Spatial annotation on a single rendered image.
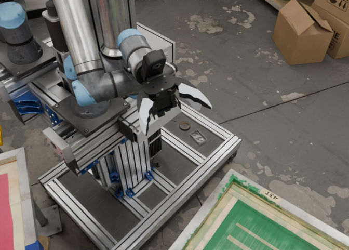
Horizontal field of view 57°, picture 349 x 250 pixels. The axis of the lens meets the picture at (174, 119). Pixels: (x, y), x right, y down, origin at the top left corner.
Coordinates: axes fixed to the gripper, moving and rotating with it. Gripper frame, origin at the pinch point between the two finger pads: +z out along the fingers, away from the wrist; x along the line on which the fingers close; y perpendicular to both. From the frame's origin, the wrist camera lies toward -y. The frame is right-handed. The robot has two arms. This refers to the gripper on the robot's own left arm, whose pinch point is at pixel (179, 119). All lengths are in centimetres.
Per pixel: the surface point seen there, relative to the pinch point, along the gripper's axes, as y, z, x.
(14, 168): 65, -62, 61
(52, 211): 158, -93, 78
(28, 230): 62, -28, 57
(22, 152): 62, -67, 56
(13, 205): 64, -43, 63
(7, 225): 64, -35, 66
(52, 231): 158, -78, 80
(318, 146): 188, -66, -135
